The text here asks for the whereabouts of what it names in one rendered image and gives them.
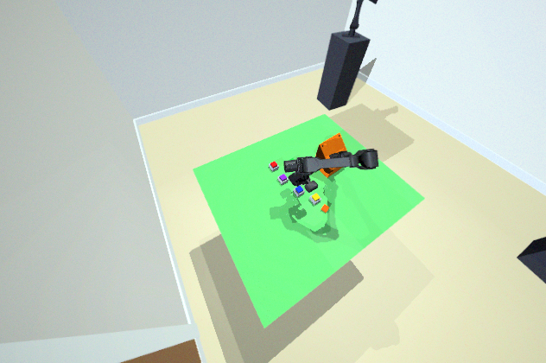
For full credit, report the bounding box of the purple button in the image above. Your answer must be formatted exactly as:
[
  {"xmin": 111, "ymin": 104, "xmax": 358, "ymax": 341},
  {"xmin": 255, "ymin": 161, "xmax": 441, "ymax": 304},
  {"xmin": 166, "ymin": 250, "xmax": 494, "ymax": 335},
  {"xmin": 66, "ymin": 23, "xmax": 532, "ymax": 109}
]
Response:
[{"xmin": 277, "ymin": 174, "xmax": 289, "ymax": 185}]

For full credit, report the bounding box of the red button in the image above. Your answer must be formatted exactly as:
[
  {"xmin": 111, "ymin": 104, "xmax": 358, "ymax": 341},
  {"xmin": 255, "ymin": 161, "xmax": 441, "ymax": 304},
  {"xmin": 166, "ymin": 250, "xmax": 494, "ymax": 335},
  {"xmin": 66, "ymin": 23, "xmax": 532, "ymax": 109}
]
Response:
[{"xmin": 269, "ymin": 161, "xmax": 279, "ymax": 172}]

